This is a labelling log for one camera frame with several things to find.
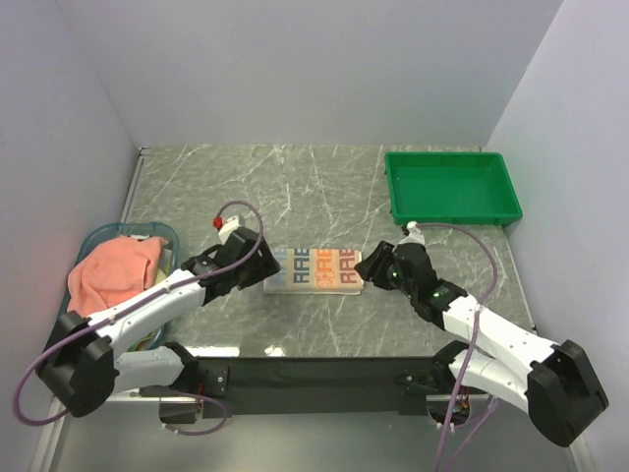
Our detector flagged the colourful striped rabbit towel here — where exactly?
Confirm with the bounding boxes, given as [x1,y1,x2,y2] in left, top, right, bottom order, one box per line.
[263,248,364,295]

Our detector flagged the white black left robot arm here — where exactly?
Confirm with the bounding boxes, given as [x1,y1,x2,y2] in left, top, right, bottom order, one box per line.
[35,226,281,417]

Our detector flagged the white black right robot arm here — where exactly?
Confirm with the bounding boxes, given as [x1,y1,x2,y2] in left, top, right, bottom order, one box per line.
[356,242,609,447]

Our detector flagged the yellow green patterned towel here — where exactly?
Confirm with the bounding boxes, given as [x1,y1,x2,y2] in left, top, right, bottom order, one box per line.
[130,249,177,352]

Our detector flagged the green plastic tray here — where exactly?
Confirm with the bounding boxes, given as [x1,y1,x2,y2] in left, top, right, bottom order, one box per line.
[384,151,523,226]

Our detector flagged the teal plastic basket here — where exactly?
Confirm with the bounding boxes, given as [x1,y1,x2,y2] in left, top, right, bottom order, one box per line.
[51,221,180,367]

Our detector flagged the salmon pink towel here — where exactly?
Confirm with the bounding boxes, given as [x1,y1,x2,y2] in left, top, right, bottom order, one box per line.
[67,236,167,318]

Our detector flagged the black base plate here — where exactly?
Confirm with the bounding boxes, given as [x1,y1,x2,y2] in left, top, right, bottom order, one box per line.
[174,357,455,416]

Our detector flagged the aluminium mounting rail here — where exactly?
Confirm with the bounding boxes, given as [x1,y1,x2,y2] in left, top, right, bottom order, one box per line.
[52,357,574,403]

